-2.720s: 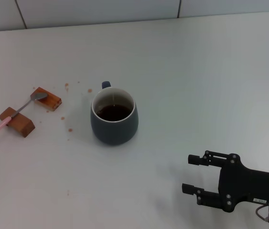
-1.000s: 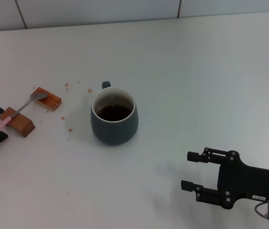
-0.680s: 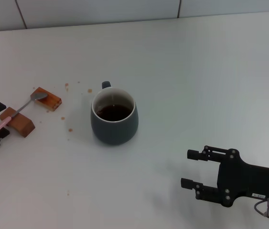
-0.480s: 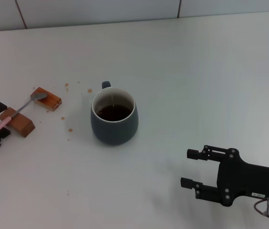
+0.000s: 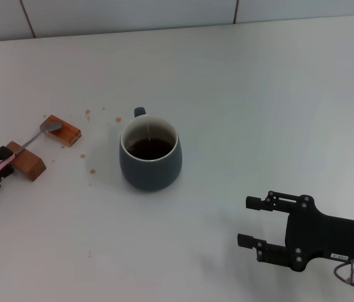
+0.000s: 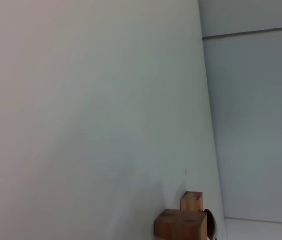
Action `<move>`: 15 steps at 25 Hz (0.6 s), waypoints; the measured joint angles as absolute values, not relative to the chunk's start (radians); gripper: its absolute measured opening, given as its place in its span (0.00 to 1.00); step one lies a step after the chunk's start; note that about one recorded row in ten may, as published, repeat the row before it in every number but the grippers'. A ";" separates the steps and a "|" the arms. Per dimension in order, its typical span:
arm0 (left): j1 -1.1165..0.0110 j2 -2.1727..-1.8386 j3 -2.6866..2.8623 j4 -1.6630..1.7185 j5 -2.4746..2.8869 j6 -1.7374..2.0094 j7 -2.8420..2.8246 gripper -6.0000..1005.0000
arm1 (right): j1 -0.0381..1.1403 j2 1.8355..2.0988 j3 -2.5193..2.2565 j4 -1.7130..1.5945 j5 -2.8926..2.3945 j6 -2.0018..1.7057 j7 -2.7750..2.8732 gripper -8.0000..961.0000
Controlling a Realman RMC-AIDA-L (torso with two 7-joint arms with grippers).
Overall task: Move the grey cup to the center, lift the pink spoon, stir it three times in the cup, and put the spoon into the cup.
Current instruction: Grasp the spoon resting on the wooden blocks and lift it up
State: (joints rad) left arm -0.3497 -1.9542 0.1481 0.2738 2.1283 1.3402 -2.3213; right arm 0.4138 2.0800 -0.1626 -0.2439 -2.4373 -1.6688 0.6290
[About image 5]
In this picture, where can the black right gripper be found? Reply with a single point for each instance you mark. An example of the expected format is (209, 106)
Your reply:
(330, 236)

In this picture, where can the dark grey ceramic cup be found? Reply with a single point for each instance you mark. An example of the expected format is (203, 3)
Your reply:
(150, 176)

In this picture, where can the plain brown wooden block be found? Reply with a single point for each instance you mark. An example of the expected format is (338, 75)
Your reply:
(29, 165)

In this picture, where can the orange stained wooden block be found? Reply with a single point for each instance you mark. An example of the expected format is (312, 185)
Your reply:
(67, 134)

